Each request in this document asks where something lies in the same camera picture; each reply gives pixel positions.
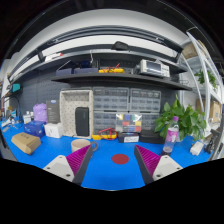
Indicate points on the red round marker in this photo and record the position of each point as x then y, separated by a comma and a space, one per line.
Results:
120, 159

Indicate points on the colourful parts box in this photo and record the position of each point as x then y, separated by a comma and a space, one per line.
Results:
126, 122

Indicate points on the green potted plant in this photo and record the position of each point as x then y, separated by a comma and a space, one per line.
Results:
191, 122

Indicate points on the grey drawer organizer cabinet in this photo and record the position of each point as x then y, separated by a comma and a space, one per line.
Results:
108, 101

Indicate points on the white metal rack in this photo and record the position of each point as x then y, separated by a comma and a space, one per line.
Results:
210, 90

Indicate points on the dark grey upright box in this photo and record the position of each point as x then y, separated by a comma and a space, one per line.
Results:
53, 112

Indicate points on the blue table mat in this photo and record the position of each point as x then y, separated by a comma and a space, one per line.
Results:
102, 173

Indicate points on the white pegboard tray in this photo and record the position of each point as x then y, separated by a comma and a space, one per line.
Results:
69, 101

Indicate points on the yellow tool on shelf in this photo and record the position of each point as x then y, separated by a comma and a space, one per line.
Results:
116, 69

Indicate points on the black wall shelf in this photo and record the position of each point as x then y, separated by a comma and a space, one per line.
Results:
129, 78

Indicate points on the blue box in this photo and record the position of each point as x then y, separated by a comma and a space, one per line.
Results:
35, 128

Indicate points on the beige ceramic mug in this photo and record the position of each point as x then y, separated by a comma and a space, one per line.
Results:
80, 143

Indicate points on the white power adapter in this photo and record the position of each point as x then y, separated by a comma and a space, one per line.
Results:
196, 148

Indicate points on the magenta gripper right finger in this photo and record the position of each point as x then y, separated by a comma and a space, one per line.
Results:
152, 166

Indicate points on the black speaker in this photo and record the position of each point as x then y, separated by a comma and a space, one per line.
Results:
82, 121

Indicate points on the cardboard box on rack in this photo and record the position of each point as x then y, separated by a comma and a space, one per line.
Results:
189, 50

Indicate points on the black white small box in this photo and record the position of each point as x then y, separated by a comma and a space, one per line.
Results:
128, 137

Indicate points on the clear plastic water bottle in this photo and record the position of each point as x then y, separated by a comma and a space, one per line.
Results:
172, 133

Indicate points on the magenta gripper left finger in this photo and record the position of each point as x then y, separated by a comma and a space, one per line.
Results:
72, 167

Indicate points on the white oscilloscope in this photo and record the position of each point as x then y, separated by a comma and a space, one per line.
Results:
156, 68

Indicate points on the yellow red multimeter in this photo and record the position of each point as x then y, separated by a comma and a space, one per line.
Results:
106, 134

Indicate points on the dark blue shelf bin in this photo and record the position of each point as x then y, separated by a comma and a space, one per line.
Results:
78, 67

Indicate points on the black flat case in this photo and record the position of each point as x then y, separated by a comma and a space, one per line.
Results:
149, 136

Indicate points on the brown cardboard box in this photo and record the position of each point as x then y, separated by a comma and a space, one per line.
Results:
26, 143

